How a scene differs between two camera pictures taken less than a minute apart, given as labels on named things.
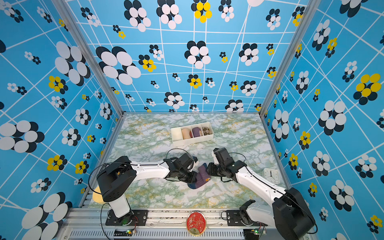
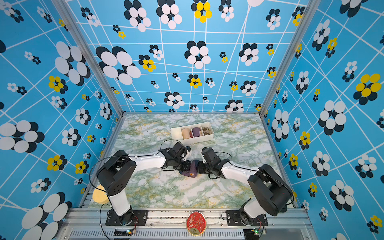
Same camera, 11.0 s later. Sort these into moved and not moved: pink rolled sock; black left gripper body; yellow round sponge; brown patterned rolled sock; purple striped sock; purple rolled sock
Moved: purple striped sock; black left gripper body
Not moved: yellow round sponge; brown patterned rolled sock; pink rolled sock; purple rolled sock
